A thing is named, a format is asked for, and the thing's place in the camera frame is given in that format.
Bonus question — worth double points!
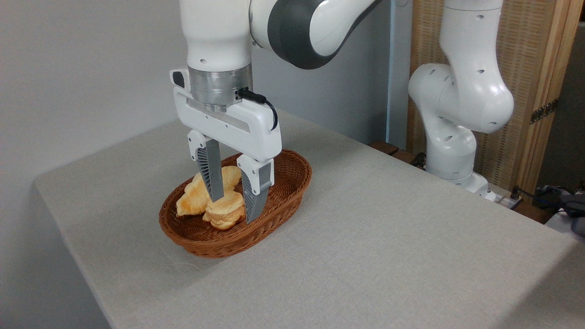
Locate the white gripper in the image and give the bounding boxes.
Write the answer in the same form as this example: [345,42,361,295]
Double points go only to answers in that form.
[170,69,282,224]

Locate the golden croissant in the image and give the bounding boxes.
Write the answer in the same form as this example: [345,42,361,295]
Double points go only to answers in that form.
[176,165,242,217]

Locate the round layered bread bun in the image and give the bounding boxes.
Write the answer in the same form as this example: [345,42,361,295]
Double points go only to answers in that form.
[202,191,246,230]

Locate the brown wicker oval basket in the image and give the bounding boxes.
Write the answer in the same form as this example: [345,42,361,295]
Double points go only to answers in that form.
[159,149,313,259]

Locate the grey tablecloth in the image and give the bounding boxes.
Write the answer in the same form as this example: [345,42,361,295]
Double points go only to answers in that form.
[33,109,585,329]

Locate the light blue vertical pole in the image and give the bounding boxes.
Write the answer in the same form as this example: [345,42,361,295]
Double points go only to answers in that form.
[386,0,397,143]

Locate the white power strip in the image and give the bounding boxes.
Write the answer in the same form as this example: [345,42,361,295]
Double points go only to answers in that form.
[495,193,524,211]

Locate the wooden woven folding screen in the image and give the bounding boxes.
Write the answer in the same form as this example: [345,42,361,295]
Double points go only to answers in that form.
[407,0,585,192]

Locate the dark metal screen hinge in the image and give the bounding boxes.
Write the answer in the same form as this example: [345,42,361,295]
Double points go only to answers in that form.
[530,98,559,125]

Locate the dark grey cloth bundle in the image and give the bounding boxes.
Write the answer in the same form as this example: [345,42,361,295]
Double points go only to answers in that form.
[535,184,585,236]

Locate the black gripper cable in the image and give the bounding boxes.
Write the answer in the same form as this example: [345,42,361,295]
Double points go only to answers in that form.
[238,88,278,131]

